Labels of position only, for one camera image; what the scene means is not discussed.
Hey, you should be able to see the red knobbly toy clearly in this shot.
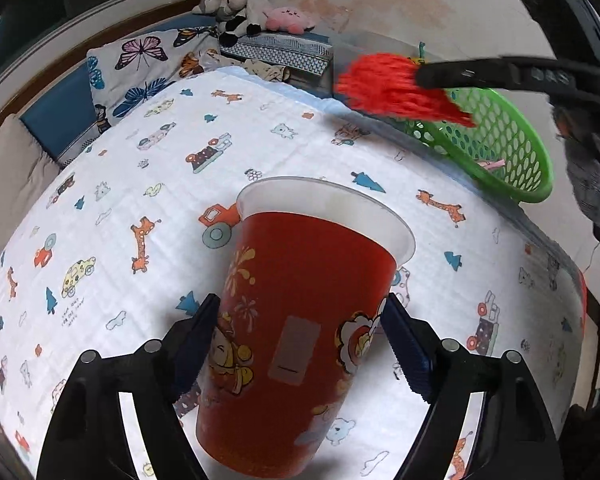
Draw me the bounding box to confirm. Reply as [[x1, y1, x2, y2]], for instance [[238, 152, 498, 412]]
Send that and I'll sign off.
[[335, 52, 478, 128]]

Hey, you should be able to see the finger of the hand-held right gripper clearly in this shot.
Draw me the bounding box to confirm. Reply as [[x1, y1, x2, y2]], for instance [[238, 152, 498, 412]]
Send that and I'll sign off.
[[416, 56, 600, 97]]

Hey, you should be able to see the red cartoon paper cup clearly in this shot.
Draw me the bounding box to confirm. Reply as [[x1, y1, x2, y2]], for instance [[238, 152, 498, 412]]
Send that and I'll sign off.
[[195, 176, 416, 479]]

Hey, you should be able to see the pink plush toy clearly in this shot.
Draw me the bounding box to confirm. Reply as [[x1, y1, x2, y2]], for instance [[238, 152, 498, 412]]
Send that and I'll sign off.
[[265, 6, 318, 36]]

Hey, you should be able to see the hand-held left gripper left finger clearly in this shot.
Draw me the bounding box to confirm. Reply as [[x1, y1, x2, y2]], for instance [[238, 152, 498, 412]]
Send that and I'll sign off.
[[36, 292, 220, 480]]

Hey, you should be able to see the blue white patterned cloth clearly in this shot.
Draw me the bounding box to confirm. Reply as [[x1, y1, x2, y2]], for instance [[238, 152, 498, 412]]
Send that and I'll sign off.
[[220, 34, 336, 86]]

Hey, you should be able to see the white cartoon printed blanket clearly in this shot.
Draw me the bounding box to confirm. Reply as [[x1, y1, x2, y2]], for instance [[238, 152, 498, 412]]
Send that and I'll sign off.
[[0, 65, 588, 480]]

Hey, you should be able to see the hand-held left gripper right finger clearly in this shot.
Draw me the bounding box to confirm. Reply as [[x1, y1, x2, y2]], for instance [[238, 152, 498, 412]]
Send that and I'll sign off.
[[380, 292, 566, 480]]

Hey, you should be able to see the beige printed cloth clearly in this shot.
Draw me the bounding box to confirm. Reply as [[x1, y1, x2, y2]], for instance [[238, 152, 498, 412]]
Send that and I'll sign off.
[[200, 50, 291, 83]]

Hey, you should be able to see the wooden bed headboard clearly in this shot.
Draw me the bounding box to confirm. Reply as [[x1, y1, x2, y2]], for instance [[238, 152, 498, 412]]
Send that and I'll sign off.
[[0, 0, 206, 126]]

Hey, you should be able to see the black white cow plush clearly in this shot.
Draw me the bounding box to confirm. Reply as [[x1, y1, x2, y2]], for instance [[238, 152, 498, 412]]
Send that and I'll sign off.
[[217, 0, 271, 48]]

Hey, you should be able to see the dark glass window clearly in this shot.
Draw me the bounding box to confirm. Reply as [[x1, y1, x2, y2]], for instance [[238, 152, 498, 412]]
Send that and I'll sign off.
[[0, 0, 161, 76]]

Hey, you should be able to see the person's right forearm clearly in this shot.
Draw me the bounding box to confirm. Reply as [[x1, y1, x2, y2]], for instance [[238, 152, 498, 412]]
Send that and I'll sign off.
[[552, 102, 600, 241]]

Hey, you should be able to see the blue cushion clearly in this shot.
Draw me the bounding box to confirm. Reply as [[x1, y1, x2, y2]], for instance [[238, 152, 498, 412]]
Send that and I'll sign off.
[[20, 65, 106, 161]]

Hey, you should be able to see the beige cushion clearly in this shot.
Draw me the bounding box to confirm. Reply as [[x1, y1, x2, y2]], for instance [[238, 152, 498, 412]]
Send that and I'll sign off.
[[0, 112, 61, 281]]

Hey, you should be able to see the butterfly print pillow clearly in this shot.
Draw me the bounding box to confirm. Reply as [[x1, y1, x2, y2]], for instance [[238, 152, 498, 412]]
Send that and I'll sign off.
[[86, 25, 221, 133]]

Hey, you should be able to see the green plastic mesh basket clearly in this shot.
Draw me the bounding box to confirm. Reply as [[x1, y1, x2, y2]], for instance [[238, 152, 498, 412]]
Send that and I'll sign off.
[[397, 87, 555, 205]]

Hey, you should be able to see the grey white plush toy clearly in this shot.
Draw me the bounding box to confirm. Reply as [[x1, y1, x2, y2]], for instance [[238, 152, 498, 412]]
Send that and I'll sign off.
[[192, 0, 231, 16]]

